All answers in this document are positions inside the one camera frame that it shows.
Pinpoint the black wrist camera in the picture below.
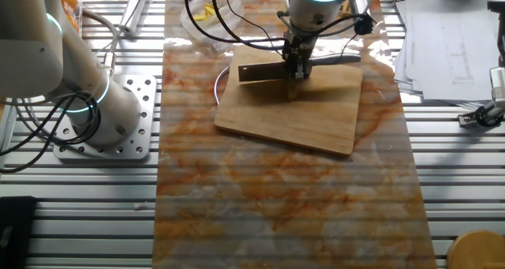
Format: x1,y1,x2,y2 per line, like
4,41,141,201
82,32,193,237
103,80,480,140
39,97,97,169
352,13,376,36

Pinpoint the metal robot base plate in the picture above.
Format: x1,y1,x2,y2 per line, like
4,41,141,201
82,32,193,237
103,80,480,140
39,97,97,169
53,74,158,161

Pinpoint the black box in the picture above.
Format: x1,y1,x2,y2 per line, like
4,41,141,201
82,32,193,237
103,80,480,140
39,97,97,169
0,196,39,269

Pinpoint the white plastic wrap roll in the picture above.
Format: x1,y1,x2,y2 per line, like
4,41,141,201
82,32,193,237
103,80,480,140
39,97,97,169
118,0,152,35

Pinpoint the black cable bundle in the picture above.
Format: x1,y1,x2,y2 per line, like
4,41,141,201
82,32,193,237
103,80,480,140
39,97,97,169
0,91,102,174

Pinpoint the clear plastic bag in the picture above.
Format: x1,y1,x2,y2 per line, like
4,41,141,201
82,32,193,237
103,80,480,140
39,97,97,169
180,0,246,46

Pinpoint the clear plastic fruit tray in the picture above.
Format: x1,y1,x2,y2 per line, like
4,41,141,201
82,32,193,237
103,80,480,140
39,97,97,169
57,0,84,35

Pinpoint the wooden stand with round base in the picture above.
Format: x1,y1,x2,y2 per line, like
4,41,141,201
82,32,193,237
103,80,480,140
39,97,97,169
447,230,505,269

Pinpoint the grey hose with connector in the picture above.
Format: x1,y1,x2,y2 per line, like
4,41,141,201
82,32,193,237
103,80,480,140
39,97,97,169
80,9,120,77

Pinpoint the wooden cutting board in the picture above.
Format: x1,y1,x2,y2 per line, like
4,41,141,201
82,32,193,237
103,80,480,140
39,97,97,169
213,46,364,156

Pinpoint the steel kitchen cleaver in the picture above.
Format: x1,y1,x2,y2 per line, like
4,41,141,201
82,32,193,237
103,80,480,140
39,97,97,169
238,54,362,84

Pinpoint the stack of white papers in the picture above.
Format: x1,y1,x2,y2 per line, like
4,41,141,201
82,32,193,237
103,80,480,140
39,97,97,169
393,0,505,110

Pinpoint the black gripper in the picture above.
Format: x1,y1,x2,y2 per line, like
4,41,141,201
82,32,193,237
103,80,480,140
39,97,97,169
283,38,316,80

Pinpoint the orange marble pattern mat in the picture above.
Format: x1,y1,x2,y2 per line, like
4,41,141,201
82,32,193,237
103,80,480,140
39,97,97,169
151,0,439,269

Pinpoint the pile of potato slices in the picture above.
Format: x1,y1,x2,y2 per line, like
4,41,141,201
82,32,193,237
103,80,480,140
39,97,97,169
191,2,219,23

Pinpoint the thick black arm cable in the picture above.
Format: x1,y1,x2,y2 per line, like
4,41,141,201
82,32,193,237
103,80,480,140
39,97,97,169
210,0,287,45
183,0,291,52

